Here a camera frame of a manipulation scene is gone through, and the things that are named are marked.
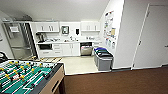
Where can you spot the stainless steel refrigerator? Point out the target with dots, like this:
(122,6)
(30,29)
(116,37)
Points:
(18,40)

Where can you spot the white wide wall cabinet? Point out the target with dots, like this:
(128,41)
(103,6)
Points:
(47,26)

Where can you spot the grey paper towel dispenser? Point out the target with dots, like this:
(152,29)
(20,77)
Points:
(65,30)

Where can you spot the large printed wall poster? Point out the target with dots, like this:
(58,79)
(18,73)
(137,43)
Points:
(108,23)

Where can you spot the stainless steel dishwasher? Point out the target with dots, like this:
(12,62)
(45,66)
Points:
(86,50)

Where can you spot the white three door wall cabinet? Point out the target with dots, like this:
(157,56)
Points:
(90,26)

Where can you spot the grey bin with black lid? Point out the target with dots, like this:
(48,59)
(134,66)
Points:
(105,63)

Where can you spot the dark green bin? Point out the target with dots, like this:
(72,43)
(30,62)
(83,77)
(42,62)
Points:
(102,53)

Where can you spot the white narrow drawer unit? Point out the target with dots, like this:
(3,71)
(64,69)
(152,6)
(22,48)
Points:
(96,45)

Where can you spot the countertop coffee machine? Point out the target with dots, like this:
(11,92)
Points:
(40,37)

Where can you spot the wooden foosball table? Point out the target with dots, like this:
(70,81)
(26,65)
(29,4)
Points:
(23,78)

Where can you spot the white door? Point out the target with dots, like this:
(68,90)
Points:
(151,36)

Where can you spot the black built-in microwave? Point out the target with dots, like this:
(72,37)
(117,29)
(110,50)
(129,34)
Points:
(45,47)

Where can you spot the orange brown wall notice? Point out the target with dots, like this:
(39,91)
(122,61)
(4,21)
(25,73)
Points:
(113,32)

